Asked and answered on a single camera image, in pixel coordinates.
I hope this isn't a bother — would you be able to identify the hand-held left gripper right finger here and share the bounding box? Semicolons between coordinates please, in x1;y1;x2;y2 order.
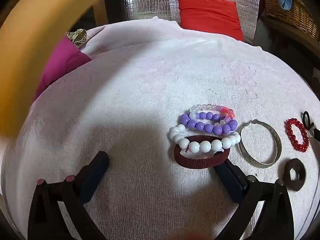
214;159;295;240

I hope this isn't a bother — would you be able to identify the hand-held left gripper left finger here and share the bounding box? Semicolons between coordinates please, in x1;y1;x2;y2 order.
27;151;109;240

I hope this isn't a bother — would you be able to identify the maroon hair tie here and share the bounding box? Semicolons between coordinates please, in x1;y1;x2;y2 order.
174;135;231;169

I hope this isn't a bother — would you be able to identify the white bead bracelet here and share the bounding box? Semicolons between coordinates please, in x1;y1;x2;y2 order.
169;124;241;153

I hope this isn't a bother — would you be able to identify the dark ring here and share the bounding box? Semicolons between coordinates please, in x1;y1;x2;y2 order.
283;158;307;192

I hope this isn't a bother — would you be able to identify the silver bangle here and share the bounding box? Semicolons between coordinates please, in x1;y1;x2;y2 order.
237;120;282;168

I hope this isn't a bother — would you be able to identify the clear and pink bead bracelet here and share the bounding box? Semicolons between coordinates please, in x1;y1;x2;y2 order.
189;104;236;125

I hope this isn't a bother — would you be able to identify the red bead bracelet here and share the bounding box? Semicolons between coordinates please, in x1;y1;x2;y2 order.
284;118;310;152

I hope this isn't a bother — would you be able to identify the white textured towel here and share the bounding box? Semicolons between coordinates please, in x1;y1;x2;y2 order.
0;16;320;240

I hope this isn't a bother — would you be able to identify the magenta cushion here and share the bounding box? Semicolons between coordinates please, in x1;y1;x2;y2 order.
32;36;92;103

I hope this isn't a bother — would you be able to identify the floral patterned cloth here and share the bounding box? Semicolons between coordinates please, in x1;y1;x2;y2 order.
67;29;87;48

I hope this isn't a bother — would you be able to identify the yellow wooden chair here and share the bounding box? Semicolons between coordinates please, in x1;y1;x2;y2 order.
0;0;123;140

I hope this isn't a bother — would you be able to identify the red cushion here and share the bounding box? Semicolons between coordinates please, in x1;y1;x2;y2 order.
177;0;244;42

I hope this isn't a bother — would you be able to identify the wicker basket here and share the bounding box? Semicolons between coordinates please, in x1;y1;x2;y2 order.
261;0;320;43

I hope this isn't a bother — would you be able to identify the silver foil mat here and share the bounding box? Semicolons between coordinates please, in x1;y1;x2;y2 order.
122;0;260;44

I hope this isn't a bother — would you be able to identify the purple bead bracelet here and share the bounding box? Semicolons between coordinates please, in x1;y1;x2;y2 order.
180;112;238;134

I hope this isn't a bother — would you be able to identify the black looped cord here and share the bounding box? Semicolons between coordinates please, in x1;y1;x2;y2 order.
302;111;320;142

